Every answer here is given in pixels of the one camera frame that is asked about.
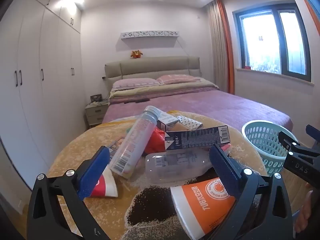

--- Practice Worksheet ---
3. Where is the red white paper cup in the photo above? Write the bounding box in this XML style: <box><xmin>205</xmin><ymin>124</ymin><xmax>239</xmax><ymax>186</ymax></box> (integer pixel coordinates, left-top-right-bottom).
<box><xmin>90</xmin><ymin>166</ymin><xmax>118</xmax><ymax>198</ymax></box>

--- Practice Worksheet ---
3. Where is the orange paper cup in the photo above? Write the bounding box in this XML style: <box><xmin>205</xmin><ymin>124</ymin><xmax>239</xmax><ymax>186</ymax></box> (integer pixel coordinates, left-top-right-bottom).
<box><xmin>170</xmin><ymin>178</ymin><xmax>235</xmax><ymax>239</ymax></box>

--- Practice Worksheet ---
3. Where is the blue snack packet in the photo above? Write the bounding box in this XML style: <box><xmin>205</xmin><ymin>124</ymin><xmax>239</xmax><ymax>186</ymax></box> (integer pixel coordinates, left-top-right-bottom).
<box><xmin>108</xmin><ymin>137</ymin><xmax>124</xmax><ymax>159</ymax></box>

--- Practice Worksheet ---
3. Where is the dark blue toothpaste box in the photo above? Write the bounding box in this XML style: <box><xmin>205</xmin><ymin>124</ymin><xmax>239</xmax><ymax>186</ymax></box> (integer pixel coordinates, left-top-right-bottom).
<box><xmin>164</xmin><ymin>125</ymin><xmax>231</xmax><ymax>151</ymax></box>

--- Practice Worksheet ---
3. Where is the white tall plastic bottle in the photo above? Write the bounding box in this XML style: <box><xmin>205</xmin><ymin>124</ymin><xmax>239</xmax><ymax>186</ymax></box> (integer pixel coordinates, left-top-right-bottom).
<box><xmin>108</xmin><ymin>106</ymin><xmax>161</xmax><ymax>179</ymax></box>

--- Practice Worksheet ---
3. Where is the white dotted small box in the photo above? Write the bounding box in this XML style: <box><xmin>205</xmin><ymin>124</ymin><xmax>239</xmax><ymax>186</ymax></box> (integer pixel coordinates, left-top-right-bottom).
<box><xmin>177</xmin><ymin>115</ymin><xmax>203</xmax><ymax>131</ymax></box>

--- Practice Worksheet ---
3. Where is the clear plastic bottle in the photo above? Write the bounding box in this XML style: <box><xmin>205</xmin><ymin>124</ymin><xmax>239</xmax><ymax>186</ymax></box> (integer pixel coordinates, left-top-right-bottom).
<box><xmin>145</xmin><ymin>148</ymin><xmax>212</xmax><ymax>184</ymax></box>

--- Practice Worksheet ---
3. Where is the red plastic bag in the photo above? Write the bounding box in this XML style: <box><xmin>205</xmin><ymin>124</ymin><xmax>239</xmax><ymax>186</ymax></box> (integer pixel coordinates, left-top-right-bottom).
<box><xmin>144</xmin><ymin>127</ymin><xmax>165</xmax><ymax>154</ymax></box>

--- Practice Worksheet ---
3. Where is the white milk carton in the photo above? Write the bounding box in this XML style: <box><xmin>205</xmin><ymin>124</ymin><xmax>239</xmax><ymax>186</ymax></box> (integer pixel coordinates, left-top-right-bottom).
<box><xmin>157</xmin><ymin>111</ymin><xmax>180</xmax><ymax>132</ymax></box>

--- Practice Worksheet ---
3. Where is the brown cardboard piece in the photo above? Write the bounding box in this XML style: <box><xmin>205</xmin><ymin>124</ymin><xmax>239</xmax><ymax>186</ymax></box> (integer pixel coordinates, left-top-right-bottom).
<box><xmin>167</xmin><ymin>122</ymin><xmax>190</xmax><ymax>132</ymax></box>

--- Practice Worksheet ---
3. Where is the person right hand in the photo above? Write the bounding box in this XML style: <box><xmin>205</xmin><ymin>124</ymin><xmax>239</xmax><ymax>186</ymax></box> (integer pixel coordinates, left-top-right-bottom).
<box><xmin>294</xmin><ymin>190</ymin><xmax>313</xmax><ymax>233</ymax></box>

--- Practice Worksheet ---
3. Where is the green plastic laundry basket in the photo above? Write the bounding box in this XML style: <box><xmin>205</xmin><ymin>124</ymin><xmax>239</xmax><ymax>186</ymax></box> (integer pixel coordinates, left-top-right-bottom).
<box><xmin>241</xmin><ymin>120</ymin><xmax>298</xmax><ymax>176</ymax></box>

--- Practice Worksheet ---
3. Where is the panda pattern round rug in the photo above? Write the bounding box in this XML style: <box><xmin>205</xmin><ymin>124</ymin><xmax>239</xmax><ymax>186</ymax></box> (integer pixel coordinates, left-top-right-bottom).
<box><xmin>47</xmin><ymin>111</ymin><xmax>267</xmax><ymax>239</ymax></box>

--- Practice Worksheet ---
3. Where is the dark framed window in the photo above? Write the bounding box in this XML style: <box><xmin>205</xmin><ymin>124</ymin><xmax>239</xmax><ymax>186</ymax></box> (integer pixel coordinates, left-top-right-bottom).
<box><xmin>234</xmin><ymin>1</ymin><xmax>311</xmax><ymax>82</ymax></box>

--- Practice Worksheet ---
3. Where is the bed with purple cover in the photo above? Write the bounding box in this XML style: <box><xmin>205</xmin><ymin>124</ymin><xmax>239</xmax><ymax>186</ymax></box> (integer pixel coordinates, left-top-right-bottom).
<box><xmin>103</xmin><ymin>90</ymin><xmax>293</xmax><ymax>131</ymax></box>

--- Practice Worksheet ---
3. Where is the grey bedside table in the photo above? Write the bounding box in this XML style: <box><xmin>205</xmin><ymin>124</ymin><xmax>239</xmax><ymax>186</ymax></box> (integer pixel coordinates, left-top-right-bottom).
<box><xmin>85</xmin><ymin>101</ymin><xmax>110</xmax><ymax>127</ymax></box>

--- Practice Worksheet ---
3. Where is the white built-in wardrobe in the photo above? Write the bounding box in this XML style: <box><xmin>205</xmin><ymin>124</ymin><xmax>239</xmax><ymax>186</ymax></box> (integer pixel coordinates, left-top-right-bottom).
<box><xmin>1</xmin><ymin>0</ymin><xmax>86</xmax><ymax>187</ymax></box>

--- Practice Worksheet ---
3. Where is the beige orange curtain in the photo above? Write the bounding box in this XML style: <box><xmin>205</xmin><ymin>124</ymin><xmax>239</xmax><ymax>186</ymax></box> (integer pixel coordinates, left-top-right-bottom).
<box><xmin>207</xmin><ymin>0</ymin><xmax>235</xmax><ymax>94</ymax></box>

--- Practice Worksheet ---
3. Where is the folded beige blanket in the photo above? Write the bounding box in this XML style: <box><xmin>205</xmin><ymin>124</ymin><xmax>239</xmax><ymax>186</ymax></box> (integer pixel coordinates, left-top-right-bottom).
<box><xmin>109</xmin><ymin>78</ymin><xmax>220</xmax><ymax>104</ymax></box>

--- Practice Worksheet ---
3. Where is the right pink pillow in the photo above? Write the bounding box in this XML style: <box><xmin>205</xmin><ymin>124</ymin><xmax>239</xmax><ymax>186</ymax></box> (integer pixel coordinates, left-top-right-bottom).
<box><xmin>156</xmin><ymin>74</ymin><xmax>201</xmax><ymax>85</ymax></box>

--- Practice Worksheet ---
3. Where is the pink pillow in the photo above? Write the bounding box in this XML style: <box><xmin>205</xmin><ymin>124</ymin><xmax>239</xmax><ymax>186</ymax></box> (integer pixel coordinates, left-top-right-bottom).
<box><xmin>156</xmin><ymin>74</ymin><xmax>201</xmax><ymax>85</ymax></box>
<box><xmin>111</xmin><ymin>78</ymin><xmax>160</xmax><ymax>92</ymax></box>

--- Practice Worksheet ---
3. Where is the left pink pillow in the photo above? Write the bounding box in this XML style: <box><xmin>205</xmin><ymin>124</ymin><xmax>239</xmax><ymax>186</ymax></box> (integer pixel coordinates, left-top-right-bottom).
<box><xmin>111</xmin><ymin>78</ymin><xmax>160</xmax><ymax>92</ymax></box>

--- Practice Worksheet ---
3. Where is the beige padded headboard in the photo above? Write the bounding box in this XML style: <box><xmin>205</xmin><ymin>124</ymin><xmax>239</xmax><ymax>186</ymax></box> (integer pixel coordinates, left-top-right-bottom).
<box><xmin>105</xmin><ymin>56</ymin><xmax>202</xmax><ymax>90</ymax></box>

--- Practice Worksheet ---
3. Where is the orange plush toy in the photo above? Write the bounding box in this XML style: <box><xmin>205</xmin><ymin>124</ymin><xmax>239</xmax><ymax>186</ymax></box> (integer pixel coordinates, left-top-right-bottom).
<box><xmin>130</xmin><ymin>50</ymin><xmax>143</xmax><ymax>59</ymax></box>

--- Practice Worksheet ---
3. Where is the small picture frame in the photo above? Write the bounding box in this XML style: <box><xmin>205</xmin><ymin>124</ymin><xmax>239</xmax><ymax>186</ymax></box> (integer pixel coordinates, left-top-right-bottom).
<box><xmin>90</xmin><ymin>94</ymin><xmax>103</xmax><ymax>102</ymax></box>

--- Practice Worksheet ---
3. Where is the white decorative wall shelf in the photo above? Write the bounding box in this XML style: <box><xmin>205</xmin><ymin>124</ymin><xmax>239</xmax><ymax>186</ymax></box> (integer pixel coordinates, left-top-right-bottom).
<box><xmin>120</xmin><ymin>30</ymin><xmax>180</xmax><ymax>40</ymax></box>

